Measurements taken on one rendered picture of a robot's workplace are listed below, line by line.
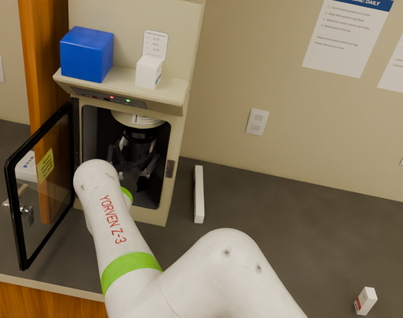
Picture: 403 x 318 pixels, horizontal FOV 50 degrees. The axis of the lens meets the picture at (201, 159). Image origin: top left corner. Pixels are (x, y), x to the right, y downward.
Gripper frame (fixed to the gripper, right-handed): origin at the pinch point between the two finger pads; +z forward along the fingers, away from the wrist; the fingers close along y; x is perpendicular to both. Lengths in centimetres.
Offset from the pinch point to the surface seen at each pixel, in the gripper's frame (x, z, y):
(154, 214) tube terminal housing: 20.7, -10.1, -9.6
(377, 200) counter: 26, 27, -96
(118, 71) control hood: -31.4, -13.2, 4.6
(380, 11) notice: -46, 33, -67
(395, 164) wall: 10, 33, -98
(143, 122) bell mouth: -13.8, -7.9, -2.3
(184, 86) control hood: -31.4, -13.9, -12.8
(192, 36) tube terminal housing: -43.3, -10.2, -12.6
